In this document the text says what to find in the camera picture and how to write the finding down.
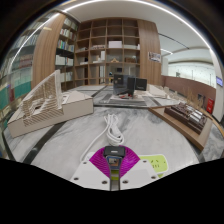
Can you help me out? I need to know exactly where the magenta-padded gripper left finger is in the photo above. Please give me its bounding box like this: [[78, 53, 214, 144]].
[[70, 146, 112, 191]]

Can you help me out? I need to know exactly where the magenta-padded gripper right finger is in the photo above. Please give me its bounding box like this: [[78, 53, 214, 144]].
[[118, 146, 159, 191]]

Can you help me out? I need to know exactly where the black charger block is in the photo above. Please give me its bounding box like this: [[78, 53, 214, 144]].
[[103, 145, 127, 172]]

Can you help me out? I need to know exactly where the green and white power strip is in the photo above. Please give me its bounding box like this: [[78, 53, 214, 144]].
[[79, 151, 170, 181]]

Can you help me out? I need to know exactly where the brown model on wooden board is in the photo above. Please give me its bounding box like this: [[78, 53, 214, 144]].
[[148, 101, 214, 152]]

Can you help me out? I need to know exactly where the white architectural building model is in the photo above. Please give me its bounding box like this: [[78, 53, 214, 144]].
[[7, 69, 95, 139]]

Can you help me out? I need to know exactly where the small white architectural model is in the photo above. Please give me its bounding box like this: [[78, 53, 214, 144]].
[[148, 83, 169, 99]]

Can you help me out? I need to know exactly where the black model on grey base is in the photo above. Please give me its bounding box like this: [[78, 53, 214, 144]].
[[99, 73, 149, 104]]

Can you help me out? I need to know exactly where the dark bin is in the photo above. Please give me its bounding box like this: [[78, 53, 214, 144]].
[[198, 93, 207, 109]]

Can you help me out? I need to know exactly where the red bin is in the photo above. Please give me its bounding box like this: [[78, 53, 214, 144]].
[[206, 97, 215, 115]]

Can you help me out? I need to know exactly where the dark bookshelf with books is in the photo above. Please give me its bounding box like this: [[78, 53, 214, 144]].
[[54, 16, 79, 91]]

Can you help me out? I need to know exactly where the large bookcase with books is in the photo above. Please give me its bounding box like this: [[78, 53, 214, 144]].
[[0, 19, 41, 134]]

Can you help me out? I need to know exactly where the wooden cubby shelf unit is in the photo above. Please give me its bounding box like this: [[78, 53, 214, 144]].
[[73, 18, 141, 88]]

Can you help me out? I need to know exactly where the white power strip cable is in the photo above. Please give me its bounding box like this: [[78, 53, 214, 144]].
[[79, 113, 126, 161]]

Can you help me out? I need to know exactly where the wall poster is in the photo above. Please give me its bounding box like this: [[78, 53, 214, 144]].
[[147, 51, 162, 64]]

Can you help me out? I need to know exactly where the wall screen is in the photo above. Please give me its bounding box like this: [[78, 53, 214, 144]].
[[215, 76, 224, 88]]

